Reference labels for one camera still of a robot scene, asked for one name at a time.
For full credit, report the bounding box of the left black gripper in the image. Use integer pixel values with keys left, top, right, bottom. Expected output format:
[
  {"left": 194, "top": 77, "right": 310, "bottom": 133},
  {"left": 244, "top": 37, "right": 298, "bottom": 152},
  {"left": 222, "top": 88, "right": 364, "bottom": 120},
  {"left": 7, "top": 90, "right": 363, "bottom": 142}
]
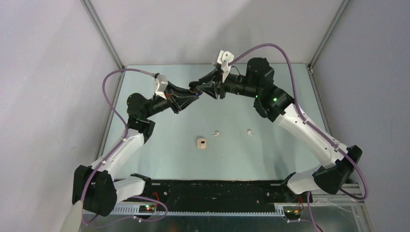
[{"left": 144, "top": 81, "right": 198, "bottom": 119}]

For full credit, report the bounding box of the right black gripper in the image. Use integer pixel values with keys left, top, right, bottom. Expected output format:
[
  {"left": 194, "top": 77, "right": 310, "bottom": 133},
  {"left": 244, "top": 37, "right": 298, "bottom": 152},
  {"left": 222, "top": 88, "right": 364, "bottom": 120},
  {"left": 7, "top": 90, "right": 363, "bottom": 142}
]
[{"left": 196, "top": 66, "right": 261, "bottom": 99}]

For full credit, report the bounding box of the beige earbud charging case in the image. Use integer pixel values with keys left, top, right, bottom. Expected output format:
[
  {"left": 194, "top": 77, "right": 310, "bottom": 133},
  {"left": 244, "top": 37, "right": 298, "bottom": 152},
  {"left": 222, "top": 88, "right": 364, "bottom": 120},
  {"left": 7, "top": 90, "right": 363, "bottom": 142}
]
[{"left": 197, "top": 137, "right": 207, "bottom": 149}]

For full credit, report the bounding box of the black earbud charging case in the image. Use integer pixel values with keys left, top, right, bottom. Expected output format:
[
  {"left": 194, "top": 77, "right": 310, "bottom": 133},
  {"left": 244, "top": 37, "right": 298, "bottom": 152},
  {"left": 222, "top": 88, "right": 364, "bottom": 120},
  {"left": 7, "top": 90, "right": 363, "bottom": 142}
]
[{"left": 189, "top": 81, "right": 203, "bottom": 96}]

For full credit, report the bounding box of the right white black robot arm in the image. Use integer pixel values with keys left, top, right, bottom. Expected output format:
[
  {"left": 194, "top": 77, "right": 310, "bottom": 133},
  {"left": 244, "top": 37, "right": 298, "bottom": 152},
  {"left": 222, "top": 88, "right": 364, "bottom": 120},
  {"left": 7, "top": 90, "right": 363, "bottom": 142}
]
[{"left": 189, "top": 58, "right": 363, "bottom": 202}]

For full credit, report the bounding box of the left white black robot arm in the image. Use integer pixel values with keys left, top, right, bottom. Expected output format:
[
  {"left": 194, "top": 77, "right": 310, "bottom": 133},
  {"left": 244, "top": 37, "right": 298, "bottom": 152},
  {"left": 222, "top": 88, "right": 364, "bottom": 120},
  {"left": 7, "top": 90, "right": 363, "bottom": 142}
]
[{"left": 72, "top": 81, "right": 202, "bottom": 216}]

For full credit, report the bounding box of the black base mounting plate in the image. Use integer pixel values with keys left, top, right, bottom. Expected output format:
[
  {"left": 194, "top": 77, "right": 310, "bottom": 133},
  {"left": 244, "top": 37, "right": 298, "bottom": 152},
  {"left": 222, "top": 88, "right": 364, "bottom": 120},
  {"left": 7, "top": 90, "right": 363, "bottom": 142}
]
[{"left": 122, "top": 180, "right": 313, "bottom": 213}]

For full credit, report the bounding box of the left controller circuit board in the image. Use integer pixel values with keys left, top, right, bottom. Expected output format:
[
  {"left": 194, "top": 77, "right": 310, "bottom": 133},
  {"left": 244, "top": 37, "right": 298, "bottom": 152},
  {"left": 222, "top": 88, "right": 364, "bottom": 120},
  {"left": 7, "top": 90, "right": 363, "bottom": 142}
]
[{"left": 138, "top": 204, "right": 156, "bottom": 214}]

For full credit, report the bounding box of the controller circuit board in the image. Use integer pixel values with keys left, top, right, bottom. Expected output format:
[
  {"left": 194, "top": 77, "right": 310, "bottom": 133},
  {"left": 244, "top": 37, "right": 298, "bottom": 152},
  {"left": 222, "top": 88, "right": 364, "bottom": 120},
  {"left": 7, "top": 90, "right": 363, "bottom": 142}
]
[
  {"left": 284, "top": 209, "right": 303, "bottom": 221},
  {"left": 138, "top": 204, "right": 156, "bottom": 214}
]

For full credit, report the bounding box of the right controller circuit board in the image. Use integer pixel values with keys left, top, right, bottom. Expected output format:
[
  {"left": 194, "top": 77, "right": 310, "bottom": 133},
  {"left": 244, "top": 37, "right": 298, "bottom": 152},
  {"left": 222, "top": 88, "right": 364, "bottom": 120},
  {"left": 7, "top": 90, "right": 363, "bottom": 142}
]
[{"left": 284, "top": 209, "right": 303, "bottom": 221}]

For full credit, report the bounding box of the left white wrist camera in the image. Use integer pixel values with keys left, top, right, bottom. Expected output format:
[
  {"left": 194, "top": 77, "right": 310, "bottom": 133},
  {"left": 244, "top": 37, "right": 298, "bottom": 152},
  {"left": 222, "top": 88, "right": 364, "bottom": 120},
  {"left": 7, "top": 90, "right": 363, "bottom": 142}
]
[{"left": 153, "top": 73, "right": 168, "bottom": 99}]

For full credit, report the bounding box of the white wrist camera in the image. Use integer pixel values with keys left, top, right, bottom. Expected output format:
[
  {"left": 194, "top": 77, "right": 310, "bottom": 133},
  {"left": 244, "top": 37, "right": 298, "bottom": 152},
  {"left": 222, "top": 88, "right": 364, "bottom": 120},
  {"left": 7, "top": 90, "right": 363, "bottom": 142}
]
[
  {"left": 153, "top": 73, "right": 168, "bottom": 99},
  {"left": 216, "top": 50, "right": 234, "bottom": 83}
]

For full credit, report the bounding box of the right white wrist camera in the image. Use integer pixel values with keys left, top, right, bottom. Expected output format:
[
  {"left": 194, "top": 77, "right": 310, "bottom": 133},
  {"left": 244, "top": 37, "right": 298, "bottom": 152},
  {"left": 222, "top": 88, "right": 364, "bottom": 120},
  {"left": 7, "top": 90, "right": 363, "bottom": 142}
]
[{"left": 216, "top": 50, "right": 234, "bottom": 83}]

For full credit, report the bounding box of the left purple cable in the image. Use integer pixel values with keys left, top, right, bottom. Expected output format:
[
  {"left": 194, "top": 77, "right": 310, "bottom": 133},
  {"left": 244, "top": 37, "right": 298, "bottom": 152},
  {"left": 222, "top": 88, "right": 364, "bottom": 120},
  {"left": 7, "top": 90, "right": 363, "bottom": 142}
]
[{"left": 80, "top": 68, "right": 168, "bottom": 225}]

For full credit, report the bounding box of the purple cable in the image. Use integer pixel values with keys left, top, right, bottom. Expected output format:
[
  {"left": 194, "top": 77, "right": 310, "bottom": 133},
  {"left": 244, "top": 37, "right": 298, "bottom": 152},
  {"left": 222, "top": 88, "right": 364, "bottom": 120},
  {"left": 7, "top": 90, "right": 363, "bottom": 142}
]
[
  {"left": 230, "top": 43, "right": 369, "bottom": 232},
  {"left": 80, "top": 68, "right": 168, "bottom": 225}
]

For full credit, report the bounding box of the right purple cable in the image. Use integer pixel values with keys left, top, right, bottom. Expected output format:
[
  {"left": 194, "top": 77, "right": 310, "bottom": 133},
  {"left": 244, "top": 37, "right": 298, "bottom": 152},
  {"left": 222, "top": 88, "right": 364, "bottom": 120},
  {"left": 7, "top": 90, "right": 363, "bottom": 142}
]
[{"left": 230, "top": 43, "right": 369, "bottom": 232}]

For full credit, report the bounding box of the aluminium frame rail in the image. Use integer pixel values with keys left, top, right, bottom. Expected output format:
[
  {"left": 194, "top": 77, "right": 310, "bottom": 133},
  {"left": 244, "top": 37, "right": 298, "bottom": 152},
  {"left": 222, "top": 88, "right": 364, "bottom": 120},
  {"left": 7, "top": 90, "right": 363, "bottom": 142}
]
[{"left": 74, "top": 182, "right": 366, "bottom": 206}]

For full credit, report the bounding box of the grey slotted cable duct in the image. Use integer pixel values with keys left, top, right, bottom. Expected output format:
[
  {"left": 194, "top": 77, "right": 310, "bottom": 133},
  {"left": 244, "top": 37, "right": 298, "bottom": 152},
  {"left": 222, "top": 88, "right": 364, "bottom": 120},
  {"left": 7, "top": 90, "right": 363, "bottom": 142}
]
[{"left": 110, "top": 204, "right": 285, "bottom": 217}]

